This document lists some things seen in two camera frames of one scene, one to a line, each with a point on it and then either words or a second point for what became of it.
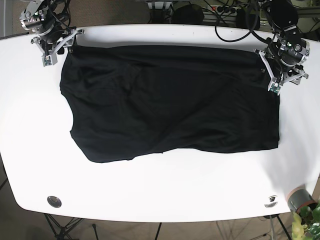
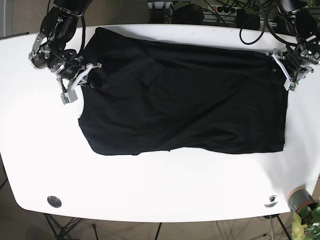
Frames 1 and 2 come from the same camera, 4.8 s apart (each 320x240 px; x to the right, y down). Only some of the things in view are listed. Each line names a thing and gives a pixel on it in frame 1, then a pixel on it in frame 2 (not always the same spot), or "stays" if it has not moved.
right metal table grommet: x=271 y=202 stays
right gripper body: x=282 y=58 → x=295 y=63
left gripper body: x=51 y=40 → x=70 y=76
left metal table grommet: x=54 y=201 stays
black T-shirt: x=131 y=101 stays
